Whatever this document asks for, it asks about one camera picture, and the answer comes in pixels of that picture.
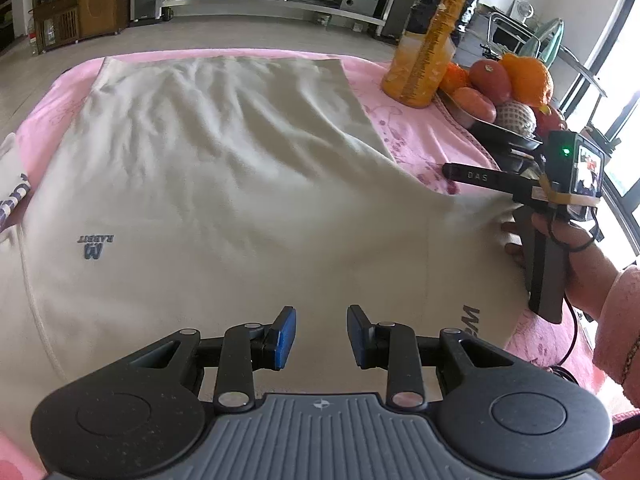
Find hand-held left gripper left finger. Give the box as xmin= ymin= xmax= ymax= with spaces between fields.
xmin=120 ymin=306 xmax=297 ymax=408

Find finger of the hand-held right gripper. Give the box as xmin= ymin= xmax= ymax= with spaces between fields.
xmin=442 ymin=162 xmax=543 ymax=196

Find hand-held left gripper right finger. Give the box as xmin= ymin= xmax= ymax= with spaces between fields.
xmin=347 ymin=305 xmax=526 ymax=411

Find beige t-shirt navy cuffs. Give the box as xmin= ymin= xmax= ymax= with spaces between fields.
xmin=0 ymin=55 xmax=532 ymax=461

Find person's right forearm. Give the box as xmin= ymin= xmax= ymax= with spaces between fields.
xmin=592 ymin=265 xmax=640 ymax=411

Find person's right hand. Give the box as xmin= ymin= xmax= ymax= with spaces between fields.
xmin=502 ymin=211 xmax=621 ymax=321

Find metal fruit tray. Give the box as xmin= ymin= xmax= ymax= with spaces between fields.
xmin=439 ymin=91 xmax=545 ymax=150

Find melon in foam net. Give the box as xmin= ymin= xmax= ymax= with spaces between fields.
xmin=494 ymin=101 xmax=537 ymax=139

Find orange-red peach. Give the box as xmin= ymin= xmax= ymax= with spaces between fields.
xmin=452 ymin=87 xmax=498 ymax=124

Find pink printed blanket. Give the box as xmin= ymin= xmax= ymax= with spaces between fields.
xmin=0 ymin=49 xmax=631 ymax=480

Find red apple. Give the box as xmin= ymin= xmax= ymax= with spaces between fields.
xmin=468 ymin=60 xmax=513 ymax=104

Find small orange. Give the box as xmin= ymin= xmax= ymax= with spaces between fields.
xmin=440 ymin=62 xmax=471 ymax=95

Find large bumpy orange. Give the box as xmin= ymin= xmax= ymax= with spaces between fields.
xmin=500 ymin=53 xmax=555 ymax=107

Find orange juice bottle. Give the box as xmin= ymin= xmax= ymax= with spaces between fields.
xmin=381 ymin=0 xmax=484 ymax=110

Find person's pink fleece garment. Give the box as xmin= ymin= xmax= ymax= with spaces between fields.
xmin=592 ymin=400 xmax=640 ymax=480

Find wooden cabinet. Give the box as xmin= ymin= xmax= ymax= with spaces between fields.
xmin=31 ymin=0 xmax=132 ymax=56

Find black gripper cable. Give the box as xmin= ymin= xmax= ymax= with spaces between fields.
xmin=549 ymin=300 xmax=603 ymax=378

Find metal frame chair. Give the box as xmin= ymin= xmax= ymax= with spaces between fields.
xmin=486 ymin=9 xmax=567 ymax=67

